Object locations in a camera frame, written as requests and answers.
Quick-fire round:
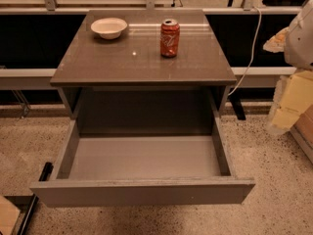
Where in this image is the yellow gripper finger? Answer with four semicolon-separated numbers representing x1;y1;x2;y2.
267;70;313;135
263;27;289;53

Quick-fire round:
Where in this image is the red coke can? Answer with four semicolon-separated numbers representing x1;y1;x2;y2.
160;19;180;58

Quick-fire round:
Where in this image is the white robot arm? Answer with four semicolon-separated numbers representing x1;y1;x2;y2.
263;0;313;135

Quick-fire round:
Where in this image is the grey cabinet with top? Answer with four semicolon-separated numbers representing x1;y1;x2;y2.
51;10;235;136

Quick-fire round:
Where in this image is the open grey top drawer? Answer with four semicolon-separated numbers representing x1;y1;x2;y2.
29;91;256;209

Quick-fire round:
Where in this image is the cardboard box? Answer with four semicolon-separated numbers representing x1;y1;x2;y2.
291;105;313;164

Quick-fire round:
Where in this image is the black table leg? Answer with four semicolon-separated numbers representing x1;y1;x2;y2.
229;91;246;120

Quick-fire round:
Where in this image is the white paper bowl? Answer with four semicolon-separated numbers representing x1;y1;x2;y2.
91;18;127;40

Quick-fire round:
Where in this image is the white cable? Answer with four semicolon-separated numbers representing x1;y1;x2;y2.
227;6;263;97

